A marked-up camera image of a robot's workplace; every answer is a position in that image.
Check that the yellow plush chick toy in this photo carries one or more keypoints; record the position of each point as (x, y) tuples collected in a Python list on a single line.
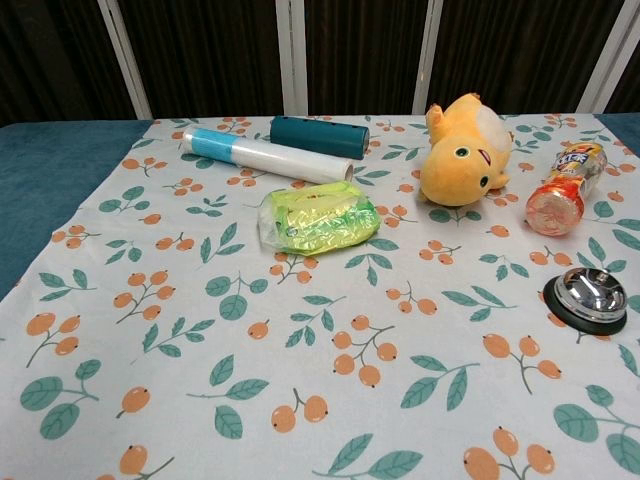
[(462, 160)]

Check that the white frame dark panel screen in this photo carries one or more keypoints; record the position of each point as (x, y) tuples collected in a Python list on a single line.
[(320, 55)]

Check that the dark teal cylinder tube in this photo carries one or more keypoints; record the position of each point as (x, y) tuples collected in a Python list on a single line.
[(320, 136)]

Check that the silver call bell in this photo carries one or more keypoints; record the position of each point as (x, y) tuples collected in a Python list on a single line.
[(587, 298)]

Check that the fruit and leaf print tablecloth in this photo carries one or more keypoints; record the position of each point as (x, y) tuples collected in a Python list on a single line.
[(280, 350)]

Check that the green snack in clear bag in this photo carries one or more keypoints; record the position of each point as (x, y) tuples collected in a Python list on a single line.
[(320, 220)]

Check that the white plastic wrap roll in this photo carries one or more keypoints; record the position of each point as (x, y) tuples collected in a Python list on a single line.
[(280, 159)]

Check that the orange labelled plastic drink bottle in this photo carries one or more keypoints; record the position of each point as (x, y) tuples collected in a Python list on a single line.
[(560, 200)]

